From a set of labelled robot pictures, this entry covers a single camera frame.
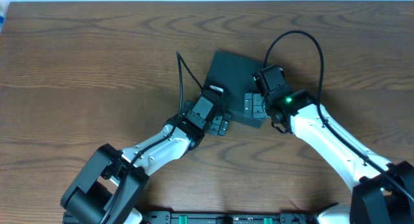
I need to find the dark green box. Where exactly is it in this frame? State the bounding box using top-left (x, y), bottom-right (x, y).
top-left (204, 50), bottom-right (264, 128)

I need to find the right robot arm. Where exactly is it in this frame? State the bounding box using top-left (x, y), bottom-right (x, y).
top-left (245, 65), bottom-right (413, 224)

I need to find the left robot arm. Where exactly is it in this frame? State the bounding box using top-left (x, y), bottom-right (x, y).
top-left (60, 85), bottom-right (229, 223)

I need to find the right black cable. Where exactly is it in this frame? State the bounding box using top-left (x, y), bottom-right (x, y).
top-left (263, 30), bottom-right (414, 205)

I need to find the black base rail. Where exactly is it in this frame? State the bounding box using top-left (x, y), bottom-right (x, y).
top-left (62, 203), bottom-right (340, 224)

